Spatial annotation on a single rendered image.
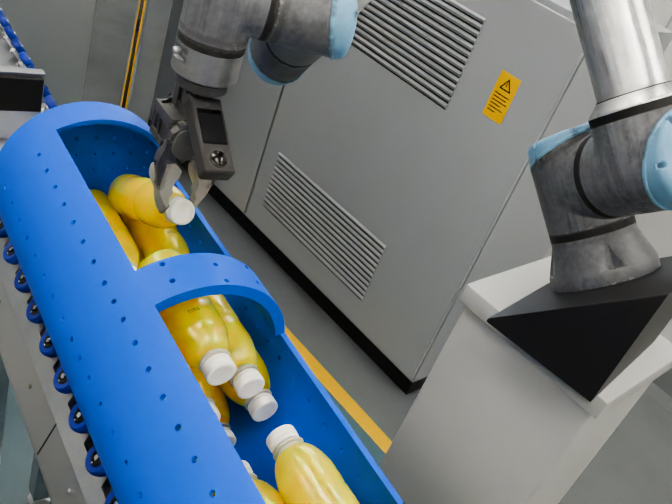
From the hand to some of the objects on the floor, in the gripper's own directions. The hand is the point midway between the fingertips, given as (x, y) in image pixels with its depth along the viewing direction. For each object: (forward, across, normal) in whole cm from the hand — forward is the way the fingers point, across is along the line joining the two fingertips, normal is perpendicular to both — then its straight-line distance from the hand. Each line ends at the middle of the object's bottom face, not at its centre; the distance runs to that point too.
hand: (178, 207), depth 108 cm
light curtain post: (+119, -28, -81) cm, 147 cm away
